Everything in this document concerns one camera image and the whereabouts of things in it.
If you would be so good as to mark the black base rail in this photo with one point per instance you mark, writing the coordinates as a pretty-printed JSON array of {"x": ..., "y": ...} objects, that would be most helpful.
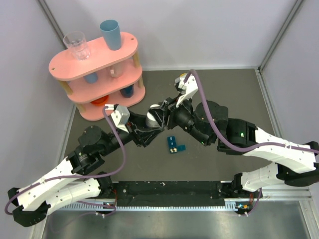
[{"x": 172, "y": 193}]

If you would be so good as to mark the clear drinking glass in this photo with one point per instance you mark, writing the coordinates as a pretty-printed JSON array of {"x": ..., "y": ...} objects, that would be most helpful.
[{"x": 76, "y": 43}]

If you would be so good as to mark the dark blue faceted cup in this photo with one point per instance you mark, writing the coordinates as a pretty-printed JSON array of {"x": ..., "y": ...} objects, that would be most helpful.
[{"x": 127, "y": 92}]

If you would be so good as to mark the pink three-tier wooden shelf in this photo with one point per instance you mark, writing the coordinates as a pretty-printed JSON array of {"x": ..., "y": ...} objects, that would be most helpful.
[{"x": 69, "y": 72}]

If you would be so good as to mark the white bottle cap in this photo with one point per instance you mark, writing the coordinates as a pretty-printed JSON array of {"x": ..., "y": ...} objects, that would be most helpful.
[{"x": 155, "y": 106}]

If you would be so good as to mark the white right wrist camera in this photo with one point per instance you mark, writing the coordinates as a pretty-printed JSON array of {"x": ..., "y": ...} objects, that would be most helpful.
[{"x": 186, "y": 89}]

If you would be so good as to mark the small light blue cup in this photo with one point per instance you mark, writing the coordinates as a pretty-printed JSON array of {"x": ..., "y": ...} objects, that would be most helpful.
[{"x": 91, "y": 78}]

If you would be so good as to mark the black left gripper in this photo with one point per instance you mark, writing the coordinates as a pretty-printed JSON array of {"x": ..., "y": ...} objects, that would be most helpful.
[{"x": 141, "y": 138}]

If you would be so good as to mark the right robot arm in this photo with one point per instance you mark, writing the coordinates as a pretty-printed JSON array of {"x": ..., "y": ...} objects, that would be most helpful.
[{"x": 290, "y": 163}]

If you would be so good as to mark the light blue plastic tumbler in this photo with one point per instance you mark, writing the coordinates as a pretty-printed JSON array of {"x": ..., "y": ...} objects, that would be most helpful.
[{"x": 111, "y": 33}]

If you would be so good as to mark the orange plastic bowl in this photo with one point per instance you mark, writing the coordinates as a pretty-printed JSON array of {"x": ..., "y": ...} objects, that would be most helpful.
[{"x": 100, "y": 101}]

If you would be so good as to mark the white pill bottle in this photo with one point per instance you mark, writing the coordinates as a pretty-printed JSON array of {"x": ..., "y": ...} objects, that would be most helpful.
[{"x": 151, "y": 121}]

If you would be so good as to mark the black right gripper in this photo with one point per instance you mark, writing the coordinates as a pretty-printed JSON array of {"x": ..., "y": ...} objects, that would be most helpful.
[{"x": 173, "y": 111}]

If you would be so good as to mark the teal pill organizer box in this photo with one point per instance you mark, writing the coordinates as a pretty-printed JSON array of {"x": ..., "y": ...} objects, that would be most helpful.
[{"x": 173, "y": 144}]

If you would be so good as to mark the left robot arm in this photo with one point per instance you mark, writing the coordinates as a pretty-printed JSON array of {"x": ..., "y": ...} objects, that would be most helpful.
[{"x": 71, "y": 180}]

